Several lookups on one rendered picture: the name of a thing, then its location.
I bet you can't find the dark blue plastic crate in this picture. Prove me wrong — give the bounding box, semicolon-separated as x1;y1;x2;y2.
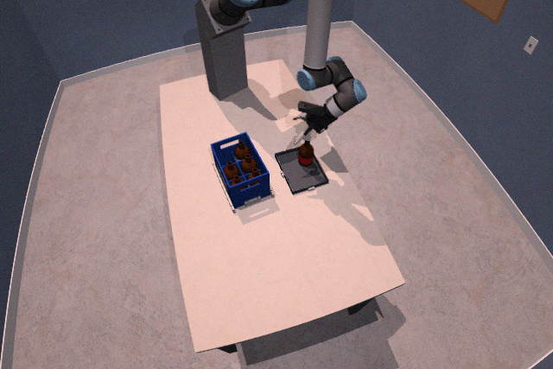
213;137;270;209

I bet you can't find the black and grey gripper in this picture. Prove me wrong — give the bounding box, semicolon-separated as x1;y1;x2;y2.
293;103;338;144

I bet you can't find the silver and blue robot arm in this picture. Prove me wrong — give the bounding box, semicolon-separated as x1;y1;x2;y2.
209;0;367;118

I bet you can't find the grey metal rail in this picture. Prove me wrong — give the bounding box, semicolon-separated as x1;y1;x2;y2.
212;161;315;213

